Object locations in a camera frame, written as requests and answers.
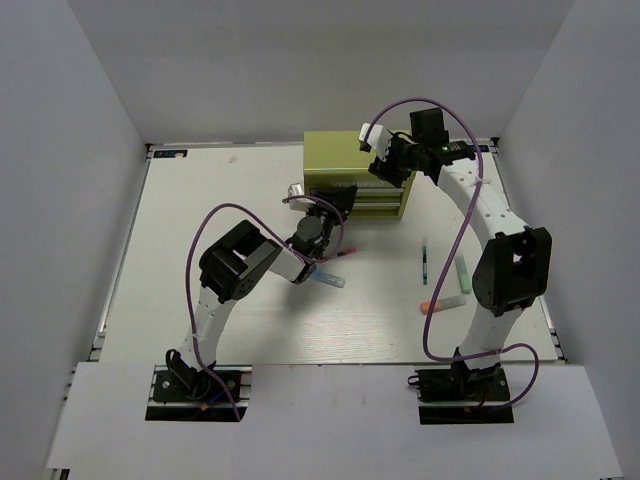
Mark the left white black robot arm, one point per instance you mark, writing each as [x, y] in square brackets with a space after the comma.
[232, 267]

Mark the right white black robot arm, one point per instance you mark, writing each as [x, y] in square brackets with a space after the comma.
[513, 268]

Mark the green metal drawer chest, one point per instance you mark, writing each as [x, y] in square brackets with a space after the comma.
[332, 160]

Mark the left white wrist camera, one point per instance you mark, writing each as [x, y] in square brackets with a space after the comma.
[296, 199]

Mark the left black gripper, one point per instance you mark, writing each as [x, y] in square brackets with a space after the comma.
[342, 199]

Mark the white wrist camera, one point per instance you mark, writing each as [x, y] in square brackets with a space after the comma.
[375, 138]
[296, 199]

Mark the green gel pen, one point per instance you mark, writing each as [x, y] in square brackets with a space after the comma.
[424, 261]

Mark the left blue corner label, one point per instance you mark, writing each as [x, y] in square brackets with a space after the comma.
[170, 154]

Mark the green highlighter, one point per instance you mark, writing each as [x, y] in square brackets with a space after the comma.
[463, 276]

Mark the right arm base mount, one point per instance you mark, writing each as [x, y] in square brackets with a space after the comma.
[450, 396]

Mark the orange highlighter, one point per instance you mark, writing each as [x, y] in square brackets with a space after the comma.
[443, 304]

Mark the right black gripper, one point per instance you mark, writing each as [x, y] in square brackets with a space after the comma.
[384, 172]

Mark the blue highlighter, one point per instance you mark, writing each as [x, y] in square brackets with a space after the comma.
[328, 279]

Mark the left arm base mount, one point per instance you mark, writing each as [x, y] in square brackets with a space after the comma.
[170, 401]

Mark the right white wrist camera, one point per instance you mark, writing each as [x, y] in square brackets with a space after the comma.
[375, 138]

